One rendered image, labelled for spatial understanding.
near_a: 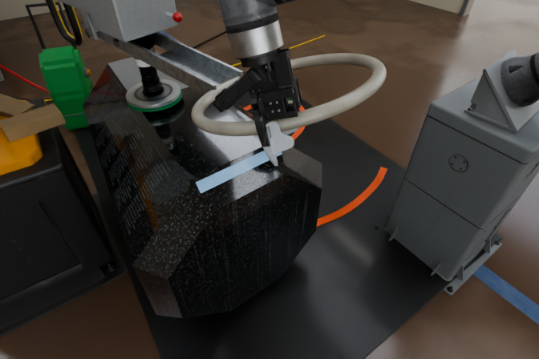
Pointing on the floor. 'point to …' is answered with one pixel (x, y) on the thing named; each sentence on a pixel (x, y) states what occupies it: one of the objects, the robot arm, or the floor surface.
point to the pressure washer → (65, 77)
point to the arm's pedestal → (461, 186)
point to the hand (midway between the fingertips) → (274, 153)
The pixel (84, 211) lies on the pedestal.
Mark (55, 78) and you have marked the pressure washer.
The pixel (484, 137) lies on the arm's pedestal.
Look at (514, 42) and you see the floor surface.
